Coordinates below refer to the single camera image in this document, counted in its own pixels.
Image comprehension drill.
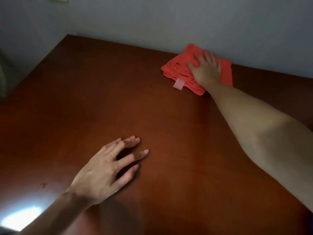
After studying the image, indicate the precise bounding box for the person's right hand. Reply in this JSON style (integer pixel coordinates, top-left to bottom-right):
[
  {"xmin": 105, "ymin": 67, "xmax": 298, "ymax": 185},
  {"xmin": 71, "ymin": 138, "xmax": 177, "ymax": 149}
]
[{"xmin": 187, "ymin": 51, "xmax": 222, "ymax": 90}]

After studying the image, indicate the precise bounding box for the person's left hand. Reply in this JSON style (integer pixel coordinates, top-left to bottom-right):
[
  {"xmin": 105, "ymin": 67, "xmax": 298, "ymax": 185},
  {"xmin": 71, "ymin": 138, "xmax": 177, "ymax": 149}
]
[{"xmin": 67, "ymin": 135, "xmax": 150, "ymax": 207}]

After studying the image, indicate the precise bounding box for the red cloth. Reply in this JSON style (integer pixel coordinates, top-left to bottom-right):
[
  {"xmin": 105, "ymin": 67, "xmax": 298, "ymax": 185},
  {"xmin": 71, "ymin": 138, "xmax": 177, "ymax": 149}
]
[{"xmin": 161, "ymin": 43, "xmax": 233, "ymax": 96}]

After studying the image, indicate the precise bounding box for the person's right forearm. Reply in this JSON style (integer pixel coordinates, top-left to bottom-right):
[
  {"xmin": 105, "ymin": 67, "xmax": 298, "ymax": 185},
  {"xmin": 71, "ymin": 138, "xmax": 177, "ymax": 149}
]
[{"xmin": 204, "ymin": 80, "xmax": 313, "ymax": 213}]

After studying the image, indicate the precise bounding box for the brown wooden table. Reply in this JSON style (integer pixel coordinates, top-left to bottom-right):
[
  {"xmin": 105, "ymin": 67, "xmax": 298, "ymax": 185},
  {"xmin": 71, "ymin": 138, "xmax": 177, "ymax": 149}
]
[{"xmin": 0, "ymin": 34, "xmax": 313, "ymax": 235}]

